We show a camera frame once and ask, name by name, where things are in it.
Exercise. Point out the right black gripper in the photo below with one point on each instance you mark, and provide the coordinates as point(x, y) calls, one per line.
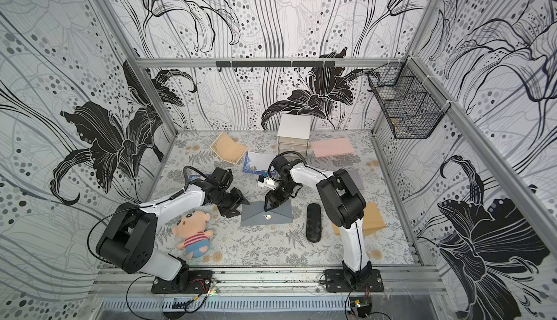
point(275, 192)

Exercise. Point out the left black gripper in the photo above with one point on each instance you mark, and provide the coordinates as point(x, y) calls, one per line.
point(238, 199)

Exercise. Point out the dark grey envelope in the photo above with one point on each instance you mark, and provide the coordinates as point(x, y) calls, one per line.
point(254, 214)

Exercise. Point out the cream letter paper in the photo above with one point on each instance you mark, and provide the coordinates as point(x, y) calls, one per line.
point(227, 149)

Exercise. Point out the pink envelope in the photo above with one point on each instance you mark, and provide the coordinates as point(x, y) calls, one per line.
point(334, 147)

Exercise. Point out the tan kraft envelope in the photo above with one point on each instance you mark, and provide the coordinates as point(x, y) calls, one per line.
point(373, 221)

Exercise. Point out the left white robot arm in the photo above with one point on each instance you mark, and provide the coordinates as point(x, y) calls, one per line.
point(128, 241)

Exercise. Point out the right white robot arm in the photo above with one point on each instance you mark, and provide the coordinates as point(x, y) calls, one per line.
point(341, 199)

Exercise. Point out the black remote control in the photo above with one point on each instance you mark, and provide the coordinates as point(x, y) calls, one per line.
point(313, 223)

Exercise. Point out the pig plush toy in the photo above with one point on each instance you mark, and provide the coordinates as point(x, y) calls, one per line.
point(195, 238)

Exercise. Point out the white mini drawer box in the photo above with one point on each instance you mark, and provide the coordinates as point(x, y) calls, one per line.
point(294, 134)

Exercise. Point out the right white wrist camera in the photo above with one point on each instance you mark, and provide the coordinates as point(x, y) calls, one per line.
point(265, 181)

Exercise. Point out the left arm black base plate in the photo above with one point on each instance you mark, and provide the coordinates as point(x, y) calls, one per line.
point(191, 282)

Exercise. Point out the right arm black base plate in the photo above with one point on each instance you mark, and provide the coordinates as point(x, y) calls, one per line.
point(339, 281)

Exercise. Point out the white slotted cable duct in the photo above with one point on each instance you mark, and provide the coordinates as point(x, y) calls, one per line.
point(248, 305)

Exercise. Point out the black wall bar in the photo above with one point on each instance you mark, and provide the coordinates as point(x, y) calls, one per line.
point(279, 64)

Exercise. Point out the black wire basket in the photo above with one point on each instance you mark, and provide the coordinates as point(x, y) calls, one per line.
point(409, 109)

